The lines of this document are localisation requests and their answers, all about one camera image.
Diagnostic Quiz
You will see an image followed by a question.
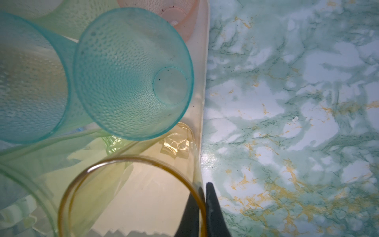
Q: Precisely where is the light green textured cup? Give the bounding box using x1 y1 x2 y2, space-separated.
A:
0 0 120 40

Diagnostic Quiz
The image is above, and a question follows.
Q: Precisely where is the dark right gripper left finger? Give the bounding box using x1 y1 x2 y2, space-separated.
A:
174 194 200 237

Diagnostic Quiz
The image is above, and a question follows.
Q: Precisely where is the green clear glass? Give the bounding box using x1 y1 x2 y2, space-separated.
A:
1 130 130 237

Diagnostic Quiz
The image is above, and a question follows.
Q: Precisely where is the yellow clear tall glass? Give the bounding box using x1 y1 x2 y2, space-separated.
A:
58 122 207 237

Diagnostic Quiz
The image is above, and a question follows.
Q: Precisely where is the teal textured cup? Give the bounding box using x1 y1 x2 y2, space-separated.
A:
1 12 92 144
73 8 194 141

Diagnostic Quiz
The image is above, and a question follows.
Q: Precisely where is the blue clear glass front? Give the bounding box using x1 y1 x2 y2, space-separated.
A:
1 144 57 237

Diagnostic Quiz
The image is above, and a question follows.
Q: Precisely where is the pink textured cup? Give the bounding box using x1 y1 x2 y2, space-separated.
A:
118 0 200 41

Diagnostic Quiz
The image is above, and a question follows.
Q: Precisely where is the beige rectangular tray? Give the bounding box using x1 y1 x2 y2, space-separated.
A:
58 1 210 237

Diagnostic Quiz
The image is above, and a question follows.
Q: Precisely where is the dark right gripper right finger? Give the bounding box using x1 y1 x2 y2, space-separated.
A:
206 182 231 237

